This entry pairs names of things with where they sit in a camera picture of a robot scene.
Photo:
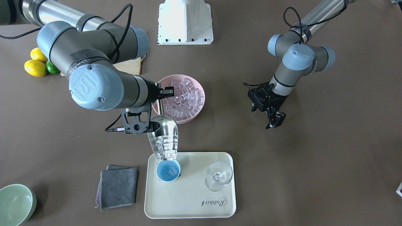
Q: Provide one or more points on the upper yellow lemon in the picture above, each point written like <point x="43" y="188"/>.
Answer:
<point x="37" y="54"/>

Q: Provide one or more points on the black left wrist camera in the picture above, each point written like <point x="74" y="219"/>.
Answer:
<point x="258" y="99"/>

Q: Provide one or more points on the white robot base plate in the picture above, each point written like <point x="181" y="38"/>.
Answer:
<point x="185" y="22"/>

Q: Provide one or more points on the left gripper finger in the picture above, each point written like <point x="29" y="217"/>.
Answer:
<point x="254" y="108"/>
<point x="275" y="119"/>

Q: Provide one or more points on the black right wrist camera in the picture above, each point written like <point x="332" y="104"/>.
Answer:
<point x="138" y="120"/>

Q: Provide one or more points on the green lime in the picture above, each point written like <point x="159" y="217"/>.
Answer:
<point x="51" y="68"/>

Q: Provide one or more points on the cream serving tray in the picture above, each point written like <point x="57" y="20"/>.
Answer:
<point x="188" y="196"/>

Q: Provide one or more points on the steel ice scoop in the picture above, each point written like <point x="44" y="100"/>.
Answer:
<point x="164" y="140"/>

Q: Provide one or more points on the clear wine glass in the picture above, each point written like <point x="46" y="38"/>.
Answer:
<point x="218" y="175"/>

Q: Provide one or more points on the lower yellow lemon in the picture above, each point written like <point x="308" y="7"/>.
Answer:
<point x="35" y="68"/>

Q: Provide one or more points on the yellow lemon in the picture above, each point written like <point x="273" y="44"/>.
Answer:
<point x="37" y="54"/>
<point x="35" y="68"/>

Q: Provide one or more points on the bamboo cutting board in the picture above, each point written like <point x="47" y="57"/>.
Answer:
<point x="133" y="67"/>

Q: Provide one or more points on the clear ice cubes pile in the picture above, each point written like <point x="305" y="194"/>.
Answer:
<point x="185" y="99"/>

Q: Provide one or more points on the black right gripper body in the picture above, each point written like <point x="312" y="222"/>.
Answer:
<point x="153" y="90"/>

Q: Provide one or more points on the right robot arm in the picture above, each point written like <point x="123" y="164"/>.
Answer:
<point x="85" y="47"/>

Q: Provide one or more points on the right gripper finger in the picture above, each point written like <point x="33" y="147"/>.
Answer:
<point x="168" y="91"/>

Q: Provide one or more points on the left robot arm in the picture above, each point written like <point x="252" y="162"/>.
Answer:
<point x="298" y="59"/>

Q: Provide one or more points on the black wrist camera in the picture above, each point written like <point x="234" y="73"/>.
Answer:
<point x="258" y="99"/>
<point x="138" y="120"/>

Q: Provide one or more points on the grey folded cloth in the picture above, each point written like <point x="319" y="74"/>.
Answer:
<point x="117" y="187"/>

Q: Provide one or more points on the green bowl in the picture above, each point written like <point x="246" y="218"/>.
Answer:
<point x="17" y="204"/>

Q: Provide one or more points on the pink bowl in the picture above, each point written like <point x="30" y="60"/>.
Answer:
<point x="201" y="103"/>

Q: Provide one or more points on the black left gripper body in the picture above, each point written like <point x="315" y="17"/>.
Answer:
<point x="276" y="101"/>

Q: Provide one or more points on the light blue cup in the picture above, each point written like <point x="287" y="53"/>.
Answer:
<point x="162" y="168"/>

